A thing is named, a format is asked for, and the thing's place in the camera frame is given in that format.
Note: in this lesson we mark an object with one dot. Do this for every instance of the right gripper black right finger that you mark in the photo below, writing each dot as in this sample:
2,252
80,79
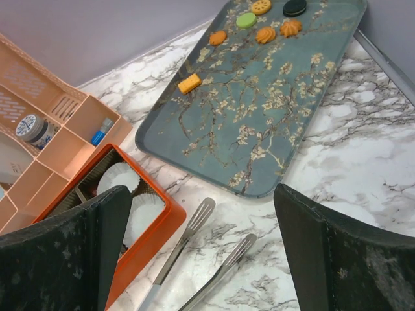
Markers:
340,263

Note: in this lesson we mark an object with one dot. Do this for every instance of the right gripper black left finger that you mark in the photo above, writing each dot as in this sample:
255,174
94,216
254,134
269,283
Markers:
66,262

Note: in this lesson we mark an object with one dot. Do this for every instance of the orange cookie tin box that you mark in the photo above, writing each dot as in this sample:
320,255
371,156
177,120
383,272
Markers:
83,187

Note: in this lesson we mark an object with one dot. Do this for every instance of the steel serving tongs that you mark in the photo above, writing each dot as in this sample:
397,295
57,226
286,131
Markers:
197,264

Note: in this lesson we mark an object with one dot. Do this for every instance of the rectangular yellow cracker cookie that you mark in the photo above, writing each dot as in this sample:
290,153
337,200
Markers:
189,84

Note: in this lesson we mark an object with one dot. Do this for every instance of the round orange chip cookie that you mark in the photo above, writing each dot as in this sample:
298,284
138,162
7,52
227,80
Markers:
217,38

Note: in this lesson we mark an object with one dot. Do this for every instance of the black sandwich cookie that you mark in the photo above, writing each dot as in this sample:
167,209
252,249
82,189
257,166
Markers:
293,8

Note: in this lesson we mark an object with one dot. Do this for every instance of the green macaron cookie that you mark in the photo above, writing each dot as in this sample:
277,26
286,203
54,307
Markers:
246,20

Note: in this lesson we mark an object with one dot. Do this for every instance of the white paper cupcake liner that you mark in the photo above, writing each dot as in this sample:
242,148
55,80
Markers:
144,210
119,174

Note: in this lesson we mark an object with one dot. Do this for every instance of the peach plastic desk organizer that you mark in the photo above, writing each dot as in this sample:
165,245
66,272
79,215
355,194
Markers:
36,177

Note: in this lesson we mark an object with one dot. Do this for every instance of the blue white lidded jar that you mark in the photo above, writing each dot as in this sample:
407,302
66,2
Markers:
35,130

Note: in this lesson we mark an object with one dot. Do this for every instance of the floral teal serving tray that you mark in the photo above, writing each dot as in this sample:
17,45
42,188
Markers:
240,128

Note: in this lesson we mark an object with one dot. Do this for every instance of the orange swirl cookie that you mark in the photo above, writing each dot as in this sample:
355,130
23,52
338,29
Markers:
290,28
265,35

